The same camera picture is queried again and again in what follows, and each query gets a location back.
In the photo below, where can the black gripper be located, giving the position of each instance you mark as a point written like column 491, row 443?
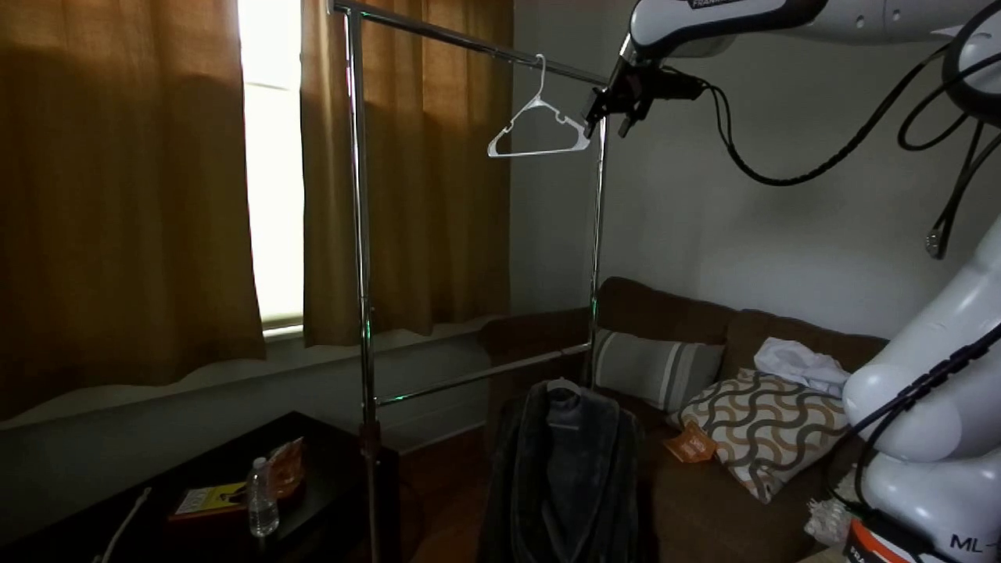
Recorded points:
column 637, row 84

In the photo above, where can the white plastic hanger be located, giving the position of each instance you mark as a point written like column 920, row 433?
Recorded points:
column 543, row 151

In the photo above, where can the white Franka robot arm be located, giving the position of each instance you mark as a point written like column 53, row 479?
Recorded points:
column 940, row 418

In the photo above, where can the pale hanger under robe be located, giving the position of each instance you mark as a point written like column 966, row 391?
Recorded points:
column 564, row 386

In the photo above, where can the narrow brown curtain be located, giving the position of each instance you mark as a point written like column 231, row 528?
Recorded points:
column 417, row 168

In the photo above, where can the striped grey pillow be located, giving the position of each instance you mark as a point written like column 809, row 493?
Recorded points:
column 658, row 370

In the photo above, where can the chrome garment rack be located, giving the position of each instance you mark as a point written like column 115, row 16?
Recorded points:
column 358, row 262

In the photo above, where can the white knitted blanket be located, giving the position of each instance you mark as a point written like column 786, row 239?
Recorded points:
column 799, row 365

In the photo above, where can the orange packet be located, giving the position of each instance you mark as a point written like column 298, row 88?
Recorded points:
column 690, row 446

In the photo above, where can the bright window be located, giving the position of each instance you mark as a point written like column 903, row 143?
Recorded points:
column 269, row 158

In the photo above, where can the wavy patterned pillow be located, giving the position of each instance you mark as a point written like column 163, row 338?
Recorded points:
column 768, row 426

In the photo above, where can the dark grey robe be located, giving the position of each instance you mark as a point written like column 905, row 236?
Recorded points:
column 564, row 479

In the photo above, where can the brown sofa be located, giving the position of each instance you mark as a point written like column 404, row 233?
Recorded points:
column 707, row 521

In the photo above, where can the crumpled white cloth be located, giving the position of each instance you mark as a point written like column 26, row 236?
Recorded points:
column 830, row 521

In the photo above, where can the white window sill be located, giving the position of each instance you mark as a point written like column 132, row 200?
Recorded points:
column 209, row 377

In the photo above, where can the orange snack bag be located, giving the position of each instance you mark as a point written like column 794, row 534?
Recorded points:
column 286, row 470

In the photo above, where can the wide brown curtain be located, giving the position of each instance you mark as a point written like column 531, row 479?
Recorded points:
column 115, row 190

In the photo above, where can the black low table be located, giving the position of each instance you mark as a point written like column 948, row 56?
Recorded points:
column 313, row 521

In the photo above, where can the clear water bottle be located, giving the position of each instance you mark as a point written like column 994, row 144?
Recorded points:
column 265, row 505

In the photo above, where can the yellow book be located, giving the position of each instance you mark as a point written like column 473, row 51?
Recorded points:
column 209, row 501

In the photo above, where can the thin white stick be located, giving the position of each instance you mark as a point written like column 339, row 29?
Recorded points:
column 126, row 521

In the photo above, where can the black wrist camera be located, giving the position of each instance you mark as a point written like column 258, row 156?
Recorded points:
column 681, row 84

